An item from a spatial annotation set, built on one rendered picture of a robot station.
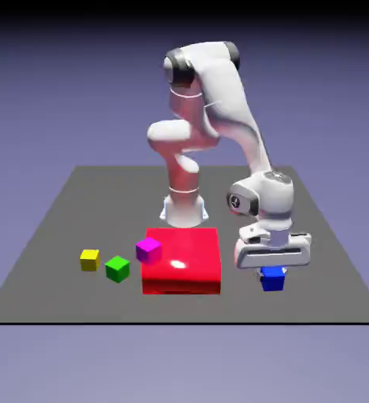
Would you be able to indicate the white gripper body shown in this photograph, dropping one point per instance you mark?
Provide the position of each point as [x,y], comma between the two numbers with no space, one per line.
[272,255]

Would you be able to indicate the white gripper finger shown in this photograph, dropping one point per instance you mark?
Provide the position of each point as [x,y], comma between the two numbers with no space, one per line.
[284,271]
[259,274]

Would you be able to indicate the small blue cube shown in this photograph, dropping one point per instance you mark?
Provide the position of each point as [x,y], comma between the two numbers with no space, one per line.
[272,280]

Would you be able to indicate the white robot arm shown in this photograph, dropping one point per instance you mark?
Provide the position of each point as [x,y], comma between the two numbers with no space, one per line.
[225,104]

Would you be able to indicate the small magenta cube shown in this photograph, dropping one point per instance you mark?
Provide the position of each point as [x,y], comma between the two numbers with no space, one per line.
[149,250]

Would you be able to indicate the small green cube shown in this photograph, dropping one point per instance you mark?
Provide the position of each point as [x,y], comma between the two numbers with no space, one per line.
[117,269]

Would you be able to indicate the small yellow cube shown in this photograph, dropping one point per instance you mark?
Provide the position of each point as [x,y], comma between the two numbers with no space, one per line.
[89,260]

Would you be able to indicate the large red box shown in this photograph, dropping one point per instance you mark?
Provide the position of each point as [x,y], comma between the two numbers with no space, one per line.
[184,261]

